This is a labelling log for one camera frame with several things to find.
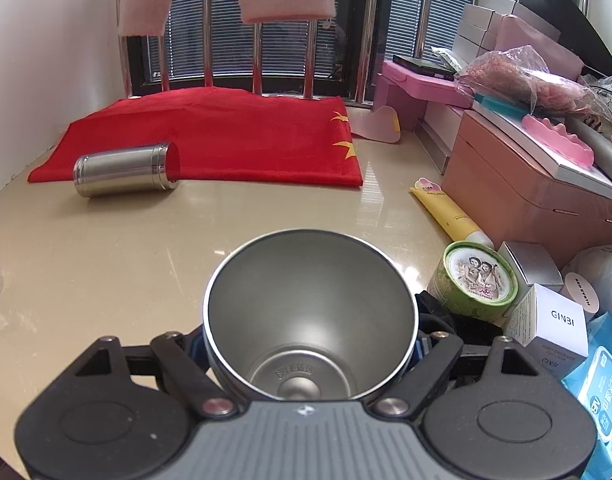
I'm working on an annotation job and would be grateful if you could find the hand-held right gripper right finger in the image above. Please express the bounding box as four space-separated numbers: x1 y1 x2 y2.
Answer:
373 332 541 419

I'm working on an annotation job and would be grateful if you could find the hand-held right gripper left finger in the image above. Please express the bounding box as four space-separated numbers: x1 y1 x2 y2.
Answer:
74 327 239 419

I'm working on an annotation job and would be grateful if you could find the stainless steel cup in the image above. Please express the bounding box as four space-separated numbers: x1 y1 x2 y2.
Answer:
202 230 419 407

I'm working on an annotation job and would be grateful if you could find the green round tin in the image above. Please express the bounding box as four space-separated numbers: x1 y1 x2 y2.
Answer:
428 240 520 322

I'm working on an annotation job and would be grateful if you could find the white carton box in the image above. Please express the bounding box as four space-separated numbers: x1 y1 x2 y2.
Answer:
503 282 605 377

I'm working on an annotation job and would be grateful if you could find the grey carton box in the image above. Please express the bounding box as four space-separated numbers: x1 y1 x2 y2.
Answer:
496 240 565 302

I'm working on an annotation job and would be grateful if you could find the yellow tube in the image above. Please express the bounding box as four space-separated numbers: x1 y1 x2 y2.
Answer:
410 177 496 249

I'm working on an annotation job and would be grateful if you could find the white round jar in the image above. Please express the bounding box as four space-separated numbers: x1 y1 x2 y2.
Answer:
559 272 612 322

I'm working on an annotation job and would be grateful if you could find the blue wet wipes packet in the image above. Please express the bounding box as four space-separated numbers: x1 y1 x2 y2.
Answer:
561 312 612 480

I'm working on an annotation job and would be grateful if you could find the large pink box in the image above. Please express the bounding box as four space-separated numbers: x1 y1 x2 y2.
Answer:
442 109 612 262

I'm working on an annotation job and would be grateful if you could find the stainless steel canister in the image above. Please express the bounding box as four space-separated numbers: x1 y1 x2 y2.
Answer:
73 142 181 199

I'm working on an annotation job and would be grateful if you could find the red cloth with yellow stars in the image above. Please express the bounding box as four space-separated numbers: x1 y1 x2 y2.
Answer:
27 86 364 189

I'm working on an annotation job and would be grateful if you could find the pink heart-shaped pad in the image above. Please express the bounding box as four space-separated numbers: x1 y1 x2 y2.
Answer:
349 107 402 145

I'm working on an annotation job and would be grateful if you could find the grey flat box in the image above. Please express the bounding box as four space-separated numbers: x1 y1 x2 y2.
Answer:
472 102 612 192

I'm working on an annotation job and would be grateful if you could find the pink wavy tray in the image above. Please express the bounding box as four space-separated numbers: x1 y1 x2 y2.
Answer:
521 113 596 169

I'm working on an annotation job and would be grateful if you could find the pink desk shelf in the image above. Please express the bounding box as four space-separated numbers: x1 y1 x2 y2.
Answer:
375 60 475 134

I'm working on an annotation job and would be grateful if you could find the teal packet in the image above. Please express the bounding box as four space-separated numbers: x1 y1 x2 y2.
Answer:
473 92 533 121

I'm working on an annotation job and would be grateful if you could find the dark flat box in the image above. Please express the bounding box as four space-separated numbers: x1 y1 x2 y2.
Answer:
391 53 457 82

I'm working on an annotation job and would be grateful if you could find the clear plastic bag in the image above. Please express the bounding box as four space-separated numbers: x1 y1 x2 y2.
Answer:
455 44 589 112

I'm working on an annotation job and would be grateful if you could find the metal window railing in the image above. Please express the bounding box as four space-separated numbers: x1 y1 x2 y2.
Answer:
116 0 537 106

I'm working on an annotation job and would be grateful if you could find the stack of white boxes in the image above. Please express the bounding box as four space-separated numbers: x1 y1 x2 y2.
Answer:
456 2 518 62

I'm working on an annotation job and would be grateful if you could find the black monitor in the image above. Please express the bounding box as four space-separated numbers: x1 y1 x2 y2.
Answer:
520 0 612 82

